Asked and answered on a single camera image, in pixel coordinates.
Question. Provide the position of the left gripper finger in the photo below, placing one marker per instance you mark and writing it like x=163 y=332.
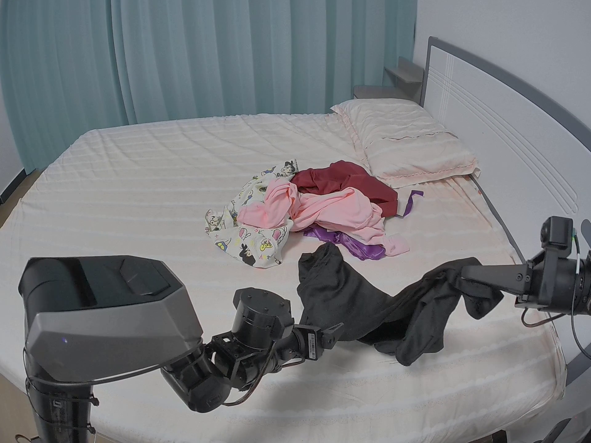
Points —
x=331 y=336

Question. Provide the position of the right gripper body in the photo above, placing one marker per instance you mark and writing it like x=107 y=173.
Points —
x=554 y=284

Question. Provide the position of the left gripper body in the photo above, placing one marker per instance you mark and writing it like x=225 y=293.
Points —
x=302 y=342

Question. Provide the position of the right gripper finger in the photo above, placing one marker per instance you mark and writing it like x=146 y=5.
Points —
x=498 y=276

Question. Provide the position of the black T-shirt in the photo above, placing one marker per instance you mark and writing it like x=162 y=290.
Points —
x=351 y=298

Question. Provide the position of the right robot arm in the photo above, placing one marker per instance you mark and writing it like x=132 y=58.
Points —
x=585 y=293

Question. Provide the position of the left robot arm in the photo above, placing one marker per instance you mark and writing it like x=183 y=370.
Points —
x=106 y=321

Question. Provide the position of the bed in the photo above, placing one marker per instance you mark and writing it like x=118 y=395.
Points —
x=161 y=178

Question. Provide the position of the purple garment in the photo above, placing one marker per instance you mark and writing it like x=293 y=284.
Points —
x=364 y=249

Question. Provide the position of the white printed garment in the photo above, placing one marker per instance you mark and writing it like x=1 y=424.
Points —
x=249 y=242

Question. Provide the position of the pink garment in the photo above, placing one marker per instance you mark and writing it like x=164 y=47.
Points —
x=332 y=210

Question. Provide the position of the dark red garment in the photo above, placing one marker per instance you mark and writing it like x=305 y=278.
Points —
x=364 y=187

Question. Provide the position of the cream pillow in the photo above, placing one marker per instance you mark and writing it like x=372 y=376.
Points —
x=406 y=141

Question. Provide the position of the grey bedside table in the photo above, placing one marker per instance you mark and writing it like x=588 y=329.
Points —
x=388 y=91

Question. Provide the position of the blue-green curtain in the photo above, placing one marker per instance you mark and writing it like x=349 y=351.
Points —
x=55 y=62
x=258 y=39

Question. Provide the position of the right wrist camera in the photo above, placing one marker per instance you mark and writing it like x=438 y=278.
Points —
x=556 y=232

